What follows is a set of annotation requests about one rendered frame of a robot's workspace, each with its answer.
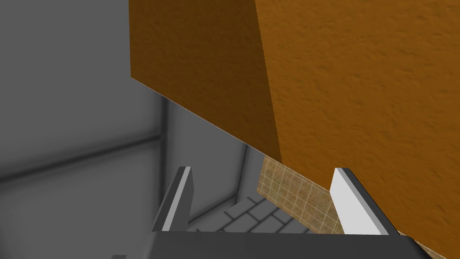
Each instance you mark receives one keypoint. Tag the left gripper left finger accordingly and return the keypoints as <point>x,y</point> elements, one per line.
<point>176,205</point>

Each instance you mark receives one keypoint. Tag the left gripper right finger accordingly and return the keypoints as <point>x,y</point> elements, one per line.
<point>355,205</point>

